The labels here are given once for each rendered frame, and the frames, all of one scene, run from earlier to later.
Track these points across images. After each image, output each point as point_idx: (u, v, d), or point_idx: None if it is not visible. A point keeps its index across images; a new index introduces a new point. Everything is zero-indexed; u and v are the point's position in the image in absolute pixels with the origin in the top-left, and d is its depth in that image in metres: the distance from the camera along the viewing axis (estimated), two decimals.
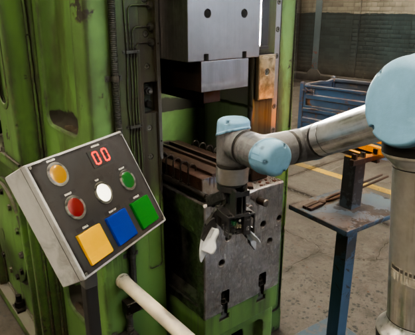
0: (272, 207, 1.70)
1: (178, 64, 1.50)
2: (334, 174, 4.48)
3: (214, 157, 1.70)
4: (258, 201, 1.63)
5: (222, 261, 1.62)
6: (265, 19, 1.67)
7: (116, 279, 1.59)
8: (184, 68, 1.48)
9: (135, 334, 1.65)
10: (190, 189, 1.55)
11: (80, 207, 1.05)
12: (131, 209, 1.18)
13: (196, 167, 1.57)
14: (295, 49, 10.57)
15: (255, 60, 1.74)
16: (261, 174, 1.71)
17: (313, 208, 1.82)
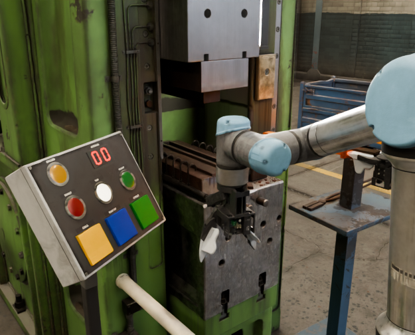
0: (272, 207, 1.70)
1: (178, 64, 1.50)
2: (334, 174, 4.48)
3: (214, 157, 1.70)
4: (258, 201, 1.63)
5: (222, 261, 1.62)
6: (265, 19, 1.67)
7: (116, 279, 1.59)
8: (184, 68, 1.48)
9: (135, 334, 1.65)
10: (190, 189, 1.55)
11: (80, 207, 1.05)
12: (131, 209, 1.18)
13: (196, 167, 1.57)
14: (295, 49, 10.57)
15: (255, 60, 1.74)
16: (261, 174, 1.71)
17: (313, 208, 1.82)
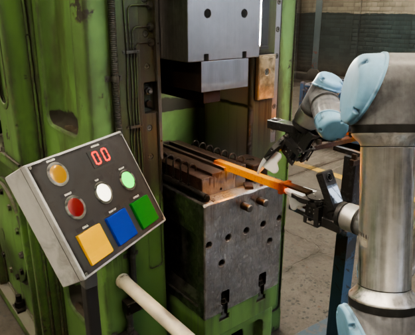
0: (272, 207, 1.70)
1: (178, 64, 1.50)
2: (334, 174, 4.48)
3: (214, 157, 1.70)
4: (258, 201, 1.63)
5: (222, 261, 1.62)
6: (265, 19, 1.67)
7: (116, 279, 1.59)
8: (184, 68, 1.48)
9: (135, 334, 1.65)
10: (190, 189, 1.55)
11: (80, 207, 1.05)
12: (131, 209, 1.18)
13: (196, 167, 1.57)
14: (295, 49, 10.57)
15: (255, 60, 1.74)
16: (261, 174, 1.71)
17: None
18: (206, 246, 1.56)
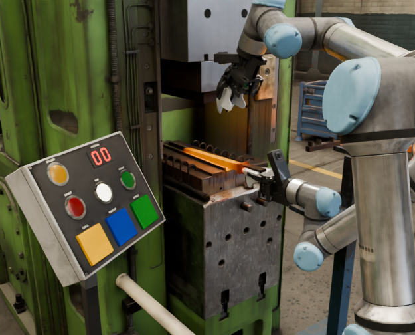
0: (272, 207, 1.70)
1: (178, 64, 1.50)
2: (334, 174, 4.48)
3: None
4: (258, 201, 1.63)
5: (222, 261, 1.62)
6: None
7: (116, 279, 1.59)
8: (184, 68, 1.48)
9: (135, 334, 1.65)
10: (190, 189, 1.55)
11: (80, 207, 1.05)
12: (131, 209, 1.18)
13: (196, 167, 1.57)
14: None
15: None
16: None
17: None
18: (206, 246, 1.56)
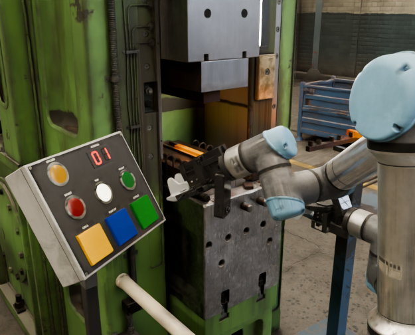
0: None
1: (178, 64, 1.50)
2: None
3: None
4: (258, 201, 1.63)
5: (222, 261, 1.62)
6: (265, 19, 1.67)
7: (116, 279, 1.59)
8: (184, 68, 1.48)
9: (135, 334, 1.65)
10: None
11: (80, 207, 1.05)
12: (131, 209, 1.18)
13: None
14: (295, 49, 10.57)
15: (255, 60, 1.74)
16: None
17: None
18: (206, 246, 1.56)
